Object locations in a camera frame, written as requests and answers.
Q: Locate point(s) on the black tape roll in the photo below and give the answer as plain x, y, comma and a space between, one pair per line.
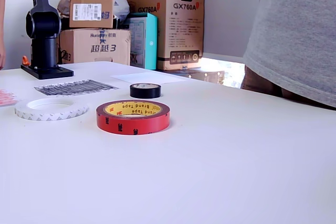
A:
145, 93

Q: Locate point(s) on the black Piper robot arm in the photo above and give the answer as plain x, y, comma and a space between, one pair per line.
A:
43, 24

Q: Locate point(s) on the bystander bare forearm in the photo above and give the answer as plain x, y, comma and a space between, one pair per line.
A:
2, 11

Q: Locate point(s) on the white tape roll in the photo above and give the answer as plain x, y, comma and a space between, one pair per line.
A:
50, 116

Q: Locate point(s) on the red tape roll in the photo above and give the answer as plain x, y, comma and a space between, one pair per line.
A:
131, 125

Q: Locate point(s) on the bystander hand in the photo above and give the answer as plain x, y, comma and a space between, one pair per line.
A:
2, 60

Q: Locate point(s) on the upper cardboard box with label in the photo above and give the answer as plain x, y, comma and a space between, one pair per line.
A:
89, 22

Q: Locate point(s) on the grey plastic bag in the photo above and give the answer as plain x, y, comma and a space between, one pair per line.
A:
121, 6

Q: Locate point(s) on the Huntkey cardboard box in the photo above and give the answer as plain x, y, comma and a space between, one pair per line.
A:
78, 51

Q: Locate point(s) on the teal box with photo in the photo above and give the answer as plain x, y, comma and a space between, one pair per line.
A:
147, 40

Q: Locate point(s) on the orange clamp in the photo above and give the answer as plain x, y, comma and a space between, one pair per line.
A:
25, 60

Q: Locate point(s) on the black scribbled paper sheet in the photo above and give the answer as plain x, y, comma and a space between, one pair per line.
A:
76, 87

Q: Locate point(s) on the large GX760A cardboard box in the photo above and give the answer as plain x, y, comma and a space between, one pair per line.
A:
183, 24

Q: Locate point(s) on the blank white paper sheet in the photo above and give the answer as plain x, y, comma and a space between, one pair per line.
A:
157, 77

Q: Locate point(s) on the red scribbled paper sheet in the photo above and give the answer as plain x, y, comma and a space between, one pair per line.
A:
6, 98

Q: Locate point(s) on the person in grey shirt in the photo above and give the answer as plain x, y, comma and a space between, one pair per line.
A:
302, 37

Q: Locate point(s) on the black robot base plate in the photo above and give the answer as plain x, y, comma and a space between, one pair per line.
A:
52, 73

